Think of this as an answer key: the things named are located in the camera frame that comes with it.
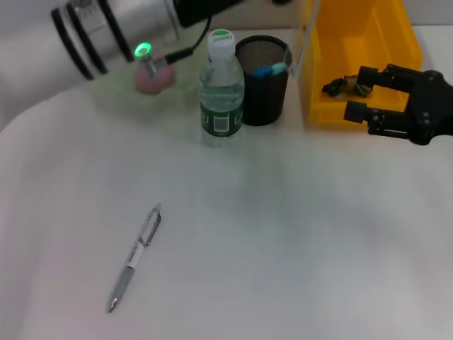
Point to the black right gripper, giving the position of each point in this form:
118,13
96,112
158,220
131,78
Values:
433,106

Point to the clear green-label water bottle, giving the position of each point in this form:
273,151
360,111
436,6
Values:
221,92

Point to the clear plastic ruler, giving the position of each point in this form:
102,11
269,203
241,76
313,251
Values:
304,42

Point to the pink peach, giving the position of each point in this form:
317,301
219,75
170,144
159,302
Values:
157,81

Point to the blue scissors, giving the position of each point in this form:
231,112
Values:
270,70

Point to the yellow plastic bin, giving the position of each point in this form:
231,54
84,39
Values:
339,35

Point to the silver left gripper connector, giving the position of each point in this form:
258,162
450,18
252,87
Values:
151,65

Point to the silver white ballpoint pen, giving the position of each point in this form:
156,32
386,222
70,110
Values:
132,258

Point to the green plastic wrapper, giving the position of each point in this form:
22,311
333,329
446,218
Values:
341,86

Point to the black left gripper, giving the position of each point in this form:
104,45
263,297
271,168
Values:
201,10

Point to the black mesh pen holder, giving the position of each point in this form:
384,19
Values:
265,102

